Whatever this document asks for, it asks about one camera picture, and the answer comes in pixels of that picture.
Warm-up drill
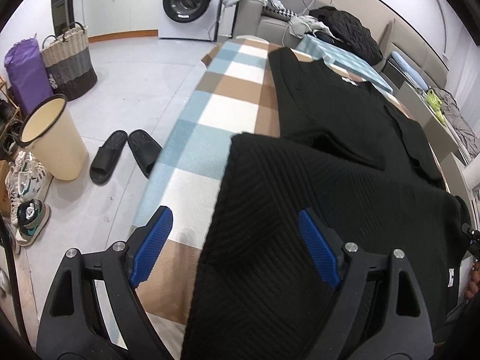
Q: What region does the black knit sweater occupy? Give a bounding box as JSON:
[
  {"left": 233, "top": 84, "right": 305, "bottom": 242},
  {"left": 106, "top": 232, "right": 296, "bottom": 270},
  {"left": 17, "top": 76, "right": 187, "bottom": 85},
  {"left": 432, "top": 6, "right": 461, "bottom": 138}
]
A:
[{"left": 181, "top": 48, "right": 470, "bottom": 359}]

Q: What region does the right hand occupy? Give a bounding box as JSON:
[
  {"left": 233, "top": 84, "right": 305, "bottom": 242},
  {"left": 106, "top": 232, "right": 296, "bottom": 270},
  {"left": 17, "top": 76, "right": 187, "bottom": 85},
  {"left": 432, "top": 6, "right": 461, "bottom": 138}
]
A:
[{"left": 464, "top": 262, "right": 480, "bottom": 301}]

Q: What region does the grey crumpled cloth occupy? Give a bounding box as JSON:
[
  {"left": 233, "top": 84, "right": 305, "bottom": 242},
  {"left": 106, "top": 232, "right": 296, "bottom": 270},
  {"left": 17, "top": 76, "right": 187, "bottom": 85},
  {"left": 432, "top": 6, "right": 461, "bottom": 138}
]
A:
[{"left": 433, "top": 88, "right": 479, "bottom": 158}]

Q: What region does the green black sneaker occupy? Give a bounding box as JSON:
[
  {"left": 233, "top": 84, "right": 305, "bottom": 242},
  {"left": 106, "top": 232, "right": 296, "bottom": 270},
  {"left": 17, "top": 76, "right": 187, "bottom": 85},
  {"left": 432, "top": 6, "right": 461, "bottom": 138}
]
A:
[{"left": 16, "top": 199, "right": 50, "bottom": 247}]

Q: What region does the white green sneaker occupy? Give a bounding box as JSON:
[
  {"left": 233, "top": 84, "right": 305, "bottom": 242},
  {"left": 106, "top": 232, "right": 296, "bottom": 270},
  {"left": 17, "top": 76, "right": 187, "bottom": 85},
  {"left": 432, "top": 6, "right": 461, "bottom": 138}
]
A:
[{"left": 5, "top": 150, "right": 52, "bottom": 227}]

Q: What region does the left black slipper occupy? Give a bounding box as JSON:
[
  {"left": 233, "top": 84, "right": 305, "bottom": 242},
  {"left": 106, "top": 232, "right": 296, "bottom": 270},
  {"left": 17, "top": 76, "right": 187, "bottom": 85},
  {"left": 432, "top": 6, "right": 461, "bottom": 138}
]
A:
[{"left": 89, "top": 130, "right": 128, "bottom": 185}]

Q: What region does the black slipper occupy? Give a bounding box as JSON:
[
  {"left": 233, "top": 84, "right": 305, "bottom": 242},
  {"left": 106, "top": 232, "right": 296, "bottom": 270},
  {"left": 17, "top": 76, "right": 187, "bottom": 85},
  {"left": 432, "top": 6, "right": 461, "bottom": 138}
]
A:
[
  {"left": 128, "top": 129, "right": 162, "bottom": 178},
  {"left": 89, "top": 130, "right": 128, "bottom": 185}
]

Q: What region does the right black slipper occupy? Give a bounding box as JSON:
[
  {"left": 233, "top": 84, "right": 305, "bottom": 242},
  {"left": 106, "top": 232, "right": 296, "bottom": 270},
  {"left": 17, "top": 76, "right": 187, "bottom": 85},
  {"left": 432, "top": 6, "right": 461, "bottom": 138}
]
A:
[{"left": 128, "top": 129, "right": 162, "bottom": 178}]

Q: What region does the beige waste bin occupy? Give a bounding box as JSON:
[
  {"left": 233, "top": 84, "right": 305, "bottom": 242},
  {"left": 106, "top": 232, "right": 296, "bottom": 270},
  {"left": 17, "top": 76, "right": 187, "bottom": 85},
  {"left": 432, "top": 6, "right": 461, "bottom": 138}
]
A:
[{"left": 19, "top": 94, "right": 88, "bottom": 181}]

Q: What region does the purple bag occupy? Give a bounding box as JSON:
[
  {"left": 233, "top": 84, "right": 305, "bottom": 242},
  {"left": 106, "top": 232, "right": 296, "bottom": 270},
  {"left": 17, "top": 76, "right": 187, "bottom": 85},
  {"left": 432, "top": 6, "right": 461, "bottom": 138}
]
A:
[{"left": 4, "top": 37, "right": 53, "bottom": 116}]

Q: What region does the black quilted jacket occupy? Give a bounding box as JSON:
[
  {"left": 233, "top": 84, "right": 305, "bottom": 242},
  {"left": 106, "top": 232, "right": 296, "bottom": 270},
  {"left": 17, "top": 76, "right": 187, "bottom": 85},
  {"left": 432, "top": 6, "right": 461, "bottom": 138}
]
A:
[{"left": 309, "top": 6, "right": 383, "bottom": 66}]

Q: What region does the folded checked blanket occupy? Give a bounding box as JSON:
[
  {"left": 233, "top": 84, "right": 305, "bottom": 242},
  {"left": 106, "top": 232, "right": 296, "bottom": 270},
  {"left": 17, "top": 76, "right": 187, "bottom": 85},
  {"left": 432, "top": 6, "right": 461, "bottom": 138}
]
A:
[{"left": 296, "top": 35, "right": 393, "bottom": 94}]

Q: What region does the woven laundry basket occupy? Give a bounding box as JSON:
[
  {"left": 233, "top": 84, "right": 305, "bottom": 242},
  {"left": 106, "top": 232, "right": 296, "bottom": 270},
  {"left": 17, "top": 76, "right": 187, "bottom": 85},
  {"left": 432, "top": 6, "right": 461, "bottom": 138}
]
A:
[{"left": 41, "top": 21, "right": 98, "bottom": 101}]

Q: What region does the checked bed blanket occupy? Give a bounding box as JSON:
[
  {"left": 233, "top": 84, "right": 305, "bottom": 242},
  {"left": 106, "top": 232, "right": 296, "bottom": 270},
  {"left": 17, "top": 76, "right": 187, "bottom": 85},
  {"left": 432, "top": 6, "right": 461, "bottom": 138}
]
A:
[{"left": 133, "top": 39, "right": 413, "bottom": 327}]

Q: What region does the grey sofa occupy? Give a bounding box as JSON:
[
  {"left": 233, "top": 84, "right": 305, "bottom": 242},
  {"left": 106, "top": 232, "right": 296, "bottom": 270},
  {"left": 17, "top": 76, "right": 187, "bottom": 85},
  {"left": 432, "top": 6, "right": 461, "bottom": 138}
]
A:
[{"left": 233, "top": 0, "right": 304, "bottom": 48}]

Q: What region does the white washing machine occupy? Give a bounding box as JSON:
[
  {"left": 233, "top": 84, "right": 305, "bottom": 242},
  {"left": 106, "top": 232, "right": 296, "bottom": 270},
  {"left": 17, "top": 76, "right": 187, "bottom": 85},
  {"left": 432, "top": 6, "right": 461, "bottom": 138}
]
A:
[{"left": 158, "top": 0, "right": 222, "bottom": 42}]

